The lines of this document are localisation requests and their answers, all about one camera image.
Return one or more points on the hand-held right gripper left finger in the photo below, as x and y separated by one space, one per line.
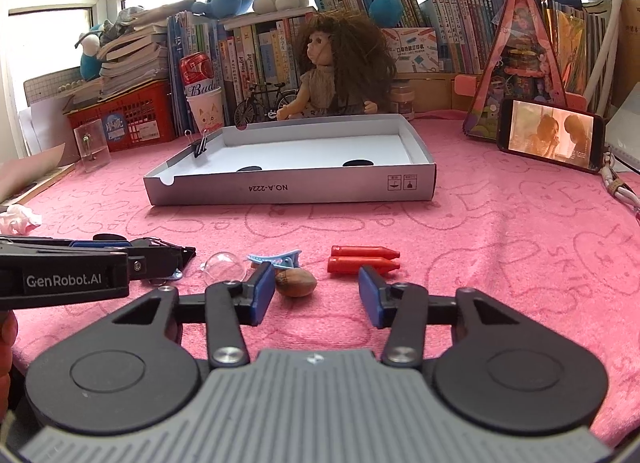
263 293

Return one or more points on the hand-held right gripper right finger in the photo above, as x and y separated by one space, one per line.
370 295

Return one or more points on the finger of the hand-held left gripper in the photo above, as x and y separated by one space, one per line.
152 265
97 243

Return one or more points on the brown nut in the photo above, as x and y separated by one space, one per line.
296 284

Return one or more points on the blue bear hair clip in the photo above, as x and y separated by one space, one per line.
275 259

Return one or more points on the red crayon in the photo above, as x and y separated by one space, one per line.
365 252
350 265

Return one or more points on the black binder clip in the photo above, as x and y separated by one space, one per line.
201 147
189 254

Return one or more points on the white cardboard box tray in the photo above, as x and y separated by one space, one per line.
310 148

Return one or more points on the person's left hand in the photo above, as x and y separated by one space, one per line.
7 358

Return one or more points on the clear plastic dome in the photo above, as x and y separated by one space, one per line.
223 267

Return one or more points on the crumpled pink white tissue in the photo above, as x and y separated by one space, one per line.
17 220

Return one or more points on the clear glass cup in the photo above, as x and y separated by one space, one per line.
92 148

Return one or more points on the red plastic crate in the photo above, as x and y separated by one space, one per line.
125 120

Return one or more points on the black round cap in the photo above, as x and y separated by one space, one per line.
357 163

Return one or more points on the pink printed blanket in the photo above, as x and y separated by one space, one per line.
500 243

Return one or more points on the cat print paper cup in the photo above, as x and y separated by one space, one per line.
206 113

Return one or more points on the grid cutting board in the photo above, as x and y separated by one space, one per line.
47 85

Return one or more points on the black miniature bicycle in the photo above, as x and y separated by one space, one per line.
255 110

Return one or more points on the blue white round plush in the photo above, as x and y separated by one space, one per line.
92 55

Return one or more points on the stack of worn books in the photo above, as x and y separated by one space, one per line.
132 58

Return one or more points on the small lidded jar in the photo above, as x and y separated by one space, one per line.
402 103

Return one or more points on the red beer can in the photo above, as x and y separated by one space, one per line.
197 73

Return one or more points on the brown haired doll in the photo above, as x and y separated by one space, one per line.
325 78

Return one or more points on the row of tall books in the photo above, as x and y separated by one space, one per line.
250 58

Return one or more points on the black smartphone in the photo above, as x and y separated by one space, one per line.
550 135

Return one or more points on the white printed carton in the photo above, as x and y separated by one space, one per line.
412 50

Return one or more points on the pink triangular toy house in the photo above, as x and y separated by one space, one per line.
520 68

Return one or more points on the row of shelf books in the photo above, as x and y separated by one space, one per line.
450 28

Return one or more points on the white plastic pipes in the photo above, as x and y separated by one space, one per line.
612 23

